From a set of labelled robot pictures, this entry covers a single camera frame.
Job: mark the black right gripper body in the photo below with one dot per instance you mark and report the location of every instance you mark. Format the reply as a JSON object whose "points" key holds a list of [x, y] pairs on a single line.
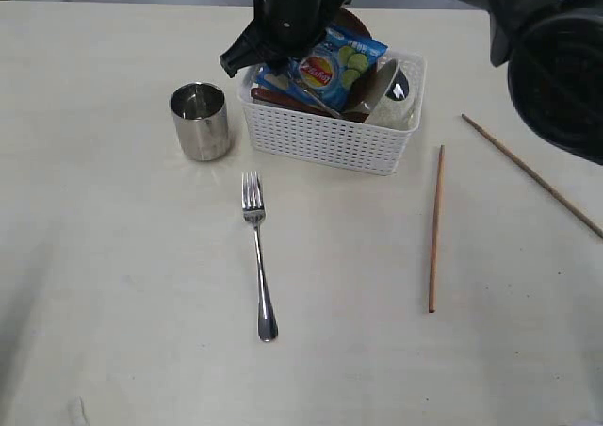
{"points": [[281, 30]]}

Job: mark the blue chips bag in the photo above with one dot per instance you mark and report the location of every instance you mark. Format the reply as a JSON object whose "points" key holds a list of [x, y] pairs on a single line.
{"points": [[329, 69]]}

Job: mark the stainless steel knife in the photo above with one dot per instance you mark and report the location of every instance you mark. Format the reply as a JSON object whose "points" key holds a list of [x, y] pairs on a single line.
{"points": [[315, 98]]}

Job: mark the stainless steel cup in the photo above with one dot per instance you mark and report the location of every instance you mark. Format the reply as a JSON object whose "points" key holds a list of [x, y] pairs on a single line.
{"points": [[199, 114]]}

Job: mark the stainless steel fork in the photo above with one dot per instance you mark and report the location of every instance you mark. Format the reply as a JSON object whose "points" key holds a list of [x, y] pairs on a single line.
{"points": [[254, 213]]}

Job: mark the brown wooden chopstick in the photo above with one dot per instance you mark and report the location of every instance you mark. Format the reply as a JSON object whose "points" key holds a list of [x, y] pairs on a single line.
{"points": [[435, 230], [536, 177]]}

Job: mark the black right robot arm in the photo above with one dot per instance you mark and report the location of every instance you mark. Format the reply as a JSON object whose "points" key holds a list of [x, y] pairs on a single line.
{"points": [[552, 49]]}

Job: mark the brown round plate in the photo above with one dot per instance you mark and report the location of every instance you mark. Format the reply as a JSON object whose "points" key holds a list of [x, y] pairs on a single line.
{"points": [[363, 85]]}

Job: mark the brown wooden spoon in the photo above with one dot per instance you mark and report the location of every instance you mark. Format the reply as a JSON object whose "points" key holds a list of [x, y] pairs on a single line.
{"points": [[277, 99]]}

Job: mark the white perforated plastic basket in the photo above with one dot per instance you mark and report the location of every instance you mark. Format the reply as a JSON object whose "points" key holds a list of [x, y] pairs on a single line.
{"points": [[343, 144]]}

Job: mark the grey ceramic bowl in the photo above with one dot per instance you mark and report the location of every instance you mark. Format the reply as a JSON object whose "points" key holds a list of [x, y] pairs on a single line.
{"points": [[391, 100]]}

